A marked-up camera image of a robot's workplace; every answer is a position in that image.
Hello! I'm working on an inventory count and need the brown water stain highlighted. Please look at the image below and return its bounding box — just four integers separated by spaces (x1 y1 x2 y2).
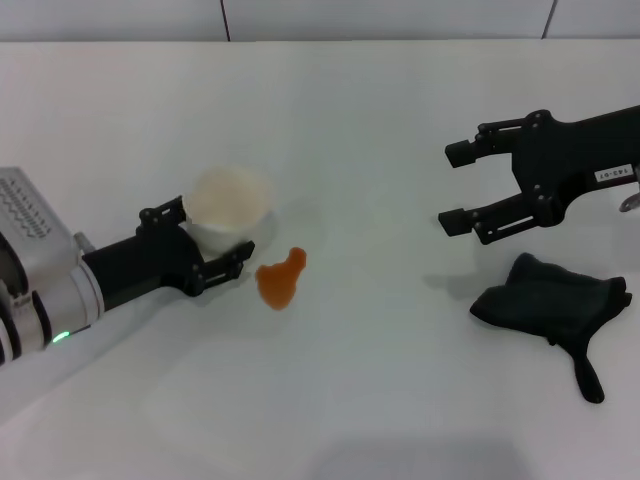
255 246 308 312

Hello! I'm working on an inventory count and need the white paper cup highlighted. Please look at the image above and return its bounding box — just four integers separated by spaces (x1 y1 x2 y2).
183 165 275 261

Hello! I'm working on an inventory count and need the dark blue rag with loop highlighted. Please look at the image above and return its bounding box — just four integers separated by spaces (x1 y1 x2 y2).
468 252 632 404

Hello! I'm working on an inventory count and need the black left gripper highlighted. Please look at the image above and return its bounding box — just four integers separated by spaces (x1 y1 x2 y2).
81 194 256 315

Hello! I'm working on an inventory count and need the white printed label sticker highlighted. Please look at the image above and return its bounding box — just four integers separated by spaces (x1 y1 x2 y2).
591 167 636 182

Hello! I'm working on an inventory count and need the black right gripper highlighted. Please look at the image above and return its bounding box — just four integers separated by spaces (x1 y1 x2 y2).
437 104 640 246

